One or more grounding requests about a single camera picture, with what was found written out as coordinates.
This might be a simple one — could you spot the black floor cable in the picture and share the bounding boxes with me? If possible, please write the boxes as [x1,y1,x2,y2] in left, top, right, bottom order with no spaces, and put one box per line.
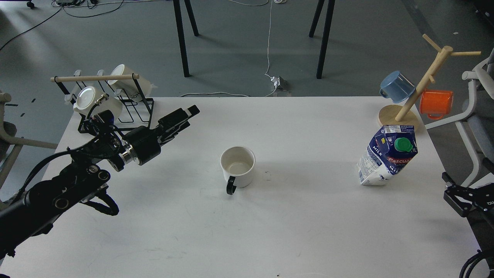
[0,0,125,51]

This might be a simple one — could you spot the cream mug on rack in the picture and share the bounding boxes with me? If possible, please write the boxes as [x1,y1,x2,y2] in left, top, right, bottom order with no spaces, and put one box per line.
[108,64,154,102]
[73,86,122,118]

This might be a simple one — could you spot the black table legs left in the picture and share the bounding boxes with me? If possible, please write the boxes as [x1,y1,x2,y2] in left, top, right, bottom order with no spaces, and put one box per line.
[172,0,200,78]

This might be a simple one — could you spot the orange cup on tree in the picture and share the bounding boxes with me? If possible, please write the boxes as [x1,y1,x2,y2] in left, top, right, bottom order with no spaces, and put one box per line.
[419,90,453,120]

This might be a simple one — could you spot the white chair right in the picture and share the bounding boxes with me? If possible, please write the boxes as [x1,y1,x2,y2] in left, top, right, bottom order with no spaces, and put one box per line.
[425,53,493,188]

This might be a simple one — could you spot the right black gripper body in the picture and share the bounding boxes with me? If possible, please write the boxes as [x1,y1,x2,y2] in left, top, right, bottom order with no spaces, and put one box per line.
[466,185,494,217]

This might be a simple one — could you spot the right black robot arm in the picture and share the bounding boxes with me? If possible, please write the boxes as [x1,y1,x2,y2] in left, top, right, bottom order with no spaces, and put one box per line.
[442,172,494,278]

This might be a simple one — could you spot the white power adapter plug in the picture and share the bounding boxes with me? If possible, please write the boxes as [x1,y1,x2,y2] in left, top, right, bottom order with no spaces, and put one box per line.
[271,76,290,92]

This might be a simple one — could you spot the wooden mug tree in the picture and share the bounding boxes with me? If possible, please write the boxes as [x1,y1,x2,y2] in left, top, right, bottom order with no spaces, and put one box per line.
[377,34,482,126]

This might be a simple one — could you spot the white mug black handle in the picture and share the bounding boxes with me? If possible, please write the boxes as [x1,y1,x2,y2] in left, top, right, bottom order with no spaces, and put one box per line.
[220,146,256,195]

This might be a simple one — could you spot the black wire cup rack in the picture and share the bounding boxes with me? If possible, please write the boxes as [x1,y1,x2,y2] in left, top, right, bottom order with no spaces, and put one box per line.
[51,70,154,134]

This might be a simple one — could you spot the cream mug front on rack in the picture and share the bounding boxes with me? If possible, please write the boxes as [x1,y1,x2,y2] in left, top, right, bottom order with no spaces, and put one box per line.
[73,86,122,118]

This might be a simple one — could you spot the white power cable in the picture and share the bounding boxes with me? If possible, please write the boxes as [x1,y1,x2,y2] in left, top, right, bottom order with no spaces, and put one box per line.
[180,0,288,97]

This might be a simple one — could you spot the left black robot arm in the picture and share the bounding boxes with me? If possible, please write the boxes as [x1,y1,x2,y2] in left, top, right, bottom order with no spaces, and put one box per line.
[0,105,200,258]

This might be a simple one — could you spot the blue white milk carton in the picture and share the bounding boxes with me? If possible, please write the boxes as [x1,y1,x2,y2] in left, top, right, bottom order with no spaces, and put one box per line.
[357,125,418,185]

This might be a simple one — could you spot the blue cup on tree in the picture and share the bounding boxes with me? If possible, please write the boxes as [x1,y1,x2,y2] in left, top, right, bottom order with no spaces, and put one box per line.
[379,71,416,103]

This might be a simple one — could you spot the black table legs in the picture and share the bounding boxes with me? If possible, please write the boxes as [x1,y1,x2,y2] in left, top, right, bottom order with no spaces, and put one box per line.
[172,0,200,78]
[308,0,336,80]

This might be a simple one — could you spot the cream mug rear on rack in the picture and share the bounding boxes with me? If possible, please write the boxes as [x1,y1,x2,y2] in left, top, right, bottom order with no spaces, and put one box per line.
[108,64,154,102]

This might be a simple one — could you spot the black table legs right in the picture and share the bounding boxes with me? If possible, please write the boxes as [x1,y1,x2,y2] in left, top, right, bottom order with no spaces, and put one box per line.
[308,0,336,80]

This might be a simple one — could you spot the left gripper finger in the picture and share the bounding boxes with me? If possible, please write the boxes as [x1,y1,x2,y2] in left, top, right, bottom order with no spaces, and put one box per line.
[158,105,200,128]
[159,121,190,146]

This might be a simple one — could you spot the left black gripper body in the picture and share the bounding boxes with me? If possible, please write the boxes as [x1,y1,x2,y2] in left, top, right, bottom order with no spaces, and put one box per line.
[122,125,169,166]

